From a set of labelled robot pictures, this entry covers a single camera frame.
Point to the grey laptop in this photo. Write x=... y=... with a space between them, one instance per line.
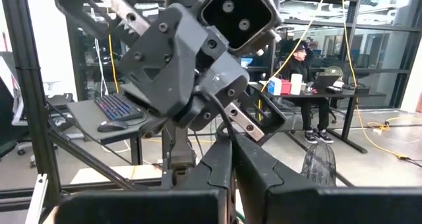
x=324 y=81

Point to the grey computer desk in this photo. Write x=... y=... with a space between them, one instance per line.
x=85 y=115

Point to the black office chair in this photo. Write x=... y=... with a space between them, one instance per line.
x=6 y=128

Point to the white power adapter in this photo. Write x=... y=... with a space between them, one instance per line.
x=377 y=130

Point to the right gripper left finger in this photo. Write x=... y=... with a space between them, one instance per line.
x=148 y=207

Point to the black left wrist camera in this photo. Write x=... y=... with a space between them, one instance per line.
x=240 y=19

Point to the person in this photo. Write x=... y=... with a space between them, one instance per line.
x=298 y=67

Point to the black backlit keyboard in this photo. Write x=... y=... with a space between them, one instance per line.
x=115 y=107

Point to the black floor fan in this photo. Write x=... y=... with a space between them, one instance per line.
x=318 y=166

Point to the white cylinder container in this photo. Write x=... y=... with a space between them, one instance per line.
x=296 y=84

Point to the silver frame bracket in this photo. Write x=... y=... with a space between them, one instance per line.
x=36 y=197

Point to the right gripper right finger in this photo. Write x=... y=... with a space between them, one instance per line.
x=313 y=207

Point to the black computer mouse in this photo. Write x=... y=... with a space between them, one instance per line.
x=112 y=126

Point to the red box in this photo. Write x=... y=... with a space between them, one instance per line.
x=286 y=87

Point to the black office desk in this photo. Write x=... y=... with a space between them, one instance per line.
x=349 y=94

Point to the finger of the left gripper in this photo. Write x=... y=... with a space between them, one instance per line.
x=76 y=3
x=275 y=120

